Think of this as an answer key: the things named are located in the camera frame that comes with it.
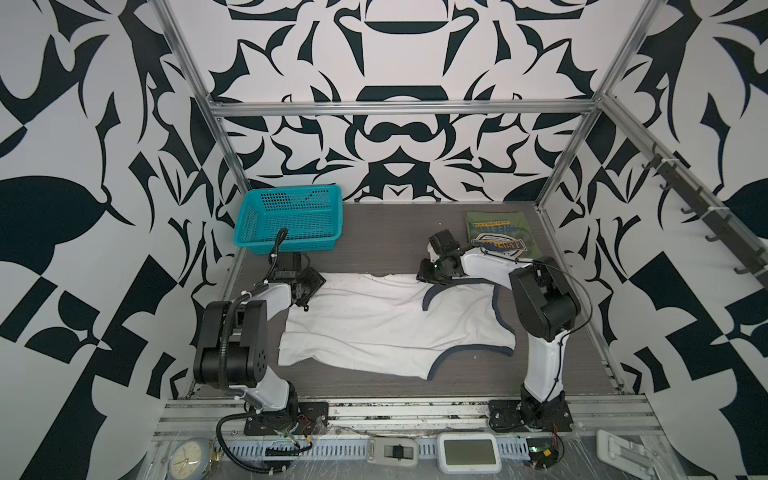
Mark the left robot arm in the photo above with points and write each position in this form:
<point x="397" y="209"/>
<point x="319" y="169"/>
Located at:
<point x="232" y="351"/>

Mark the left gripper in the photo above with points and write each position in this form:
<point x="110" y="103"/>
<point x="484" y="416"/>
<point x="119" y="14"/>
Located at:
<point x="316" y="281"/>

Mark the analog clock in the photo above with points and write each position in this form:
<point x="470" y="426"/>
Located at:
<point x="191" y="460"/>

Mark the white digital display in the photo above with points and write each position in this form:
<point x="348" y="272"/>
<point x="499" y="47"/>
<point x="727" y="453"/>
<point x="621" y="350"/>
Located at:
<point x="468" y="453"/>

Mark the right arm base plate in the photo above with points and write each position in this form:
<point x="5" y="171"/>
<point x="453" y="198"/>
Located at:
<point x="527" y="415"/>

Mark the white grey tank top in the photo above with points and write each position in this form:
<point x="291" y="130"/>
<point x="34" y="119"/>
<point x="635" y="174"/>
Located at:
<point x="394" y="324"/>

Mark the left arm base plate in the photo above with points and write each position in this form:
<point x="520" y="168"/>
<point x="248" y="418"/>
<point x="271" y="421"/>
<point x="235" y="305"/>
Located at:
<point x="300" y="418"/>

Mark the green tank top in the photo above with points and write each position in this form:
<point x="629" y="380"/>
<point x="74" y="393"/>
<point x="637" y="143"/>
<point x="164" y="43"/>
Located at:
<point x="504" y="233"/>

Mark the small green circuit board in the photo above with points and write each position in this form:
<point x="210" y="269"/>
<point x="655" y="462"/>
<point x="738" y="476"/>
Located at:
<point x="544" y="453"/>

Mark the grey wall hook rack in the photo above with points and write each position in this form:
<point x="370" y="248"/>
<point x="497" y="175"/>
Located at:
<point x="702" y="204"/>

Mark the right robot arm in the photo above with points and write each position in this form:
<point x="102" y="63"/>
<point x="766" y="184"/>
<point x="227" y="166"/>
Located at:
<point x="546" y="304"/>

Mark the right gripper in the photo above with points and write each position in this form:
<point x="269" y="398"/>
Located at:
<point x="425" y="274"/>

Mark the teal plastic basket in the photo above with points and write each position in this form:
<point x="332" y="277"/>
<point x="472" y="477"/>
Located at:
<point x="311" y="215"/>

